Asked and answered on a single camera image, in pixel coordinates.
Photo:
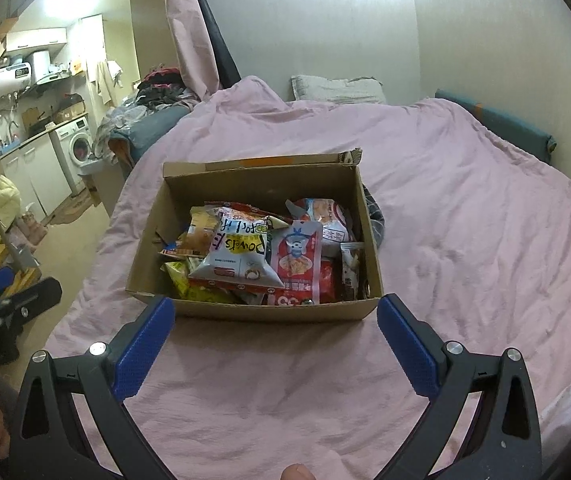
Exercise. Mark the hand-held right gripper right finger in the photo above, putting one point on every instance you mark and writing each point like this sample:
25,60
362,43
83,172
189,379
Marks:
408,345

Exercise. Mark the grey pillow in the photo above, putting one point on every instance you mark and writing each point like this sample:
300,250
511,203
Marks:
335,89

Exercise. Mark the white kitchen cabinet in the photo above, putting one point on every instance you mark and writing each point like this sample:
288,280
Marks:
35,175

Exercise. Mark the pile of clothes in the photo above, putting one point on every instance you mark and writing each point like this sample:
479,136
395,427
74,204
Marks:
160,85

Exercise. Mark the teal cushion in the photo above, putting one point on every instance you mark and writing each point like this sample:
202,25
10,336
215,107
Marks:
505,125

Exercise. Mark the person's right hand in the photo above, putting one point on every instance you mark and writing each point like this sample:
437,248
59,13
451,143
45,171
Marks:
298,472

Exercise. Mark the white pink patterned cloth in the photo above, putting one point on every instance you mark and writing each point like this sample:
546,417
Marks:
570,405

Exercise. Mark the orange brown snack packet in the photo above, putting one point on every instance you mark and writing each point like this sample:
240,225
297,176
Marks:
198,237

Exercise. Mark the pink fuzzy slippers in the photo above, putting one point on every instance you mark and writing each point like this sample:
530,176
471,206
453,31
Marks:
31,227

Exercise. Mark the dark upright panel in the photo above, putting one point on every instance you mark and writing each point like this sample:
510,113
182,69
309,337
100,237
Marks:
220,50

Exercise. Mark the plain yellow snack packet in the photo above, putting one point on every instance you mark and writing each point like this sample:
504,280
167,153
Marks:
180,277

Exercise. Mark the white wall cabinet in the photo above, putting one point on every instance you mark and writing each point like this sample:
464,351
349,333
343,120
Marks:
35,40

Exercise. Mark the red packet with blue figure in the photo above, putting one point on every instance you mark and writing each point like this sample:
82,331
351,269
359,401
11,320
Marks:
298,265

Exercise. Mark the hanging white towel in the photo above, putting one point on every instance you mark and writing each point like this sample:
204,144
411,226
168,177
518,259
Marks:
108,82

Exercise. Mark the white yellow-label snack packet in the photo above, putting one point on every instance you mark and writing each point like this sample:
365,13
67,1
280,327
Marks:
235,255

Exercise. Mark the wooden rack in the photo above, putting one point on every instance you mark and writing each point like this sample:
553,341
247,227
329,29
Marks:
20,275

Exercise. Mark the pink blanket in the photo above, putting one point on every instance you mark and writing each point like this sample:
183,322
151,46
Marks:
465,235

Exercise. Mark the pink curtain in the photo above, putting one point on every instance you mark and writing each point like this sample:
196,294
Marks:
185,25

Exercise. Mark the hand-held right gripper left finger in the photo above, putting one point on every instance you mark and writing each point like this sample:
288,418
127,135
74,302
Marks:
145,345

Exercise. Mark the white washing machine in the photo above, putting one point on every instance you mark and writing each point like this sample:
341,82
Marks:
73,152

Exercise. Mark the patterned floor rug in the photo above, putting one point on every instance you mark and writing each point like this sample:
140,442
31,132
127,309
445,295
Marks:
73,210

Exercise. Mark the grey striped cloth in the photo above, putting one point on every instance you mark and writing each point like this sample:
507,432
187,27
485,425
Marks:
375,220

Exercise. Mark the red snack packet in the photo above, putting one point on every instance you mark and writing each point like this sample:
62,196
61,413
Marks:
330,282

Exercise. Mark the brown cardboard box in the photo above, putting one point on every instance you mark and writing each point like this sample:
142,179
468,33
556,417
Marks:
265,180

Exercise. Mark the small brown carton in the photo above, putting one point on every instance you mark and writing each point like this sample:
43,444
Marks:
69,111

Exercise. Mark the white water heater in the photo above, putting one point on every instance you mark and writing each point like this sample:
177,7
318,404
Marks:
10,80

